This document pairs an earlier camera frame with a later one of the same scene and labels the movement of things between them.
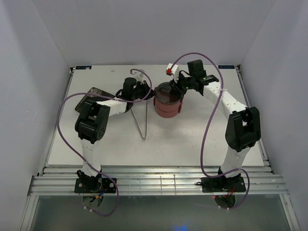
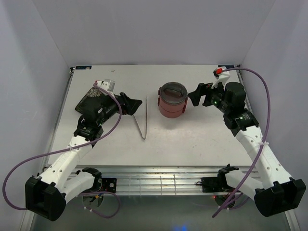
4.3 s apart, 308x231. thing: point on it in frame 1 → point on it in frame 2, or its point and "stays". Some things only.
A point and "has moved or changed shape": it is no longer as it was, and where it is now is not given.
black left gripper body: x=142 y=91 → x=110 y=108
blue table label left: x=83 y=67 stays
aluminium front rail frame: x=156 y=181 stays
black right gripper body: x=183 y=84 → x=214 y=96
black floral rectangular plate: x=94 y=98 stays
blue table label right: x=226 y=67 stays
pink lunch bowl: x=166 y=107 has moved or changed shape
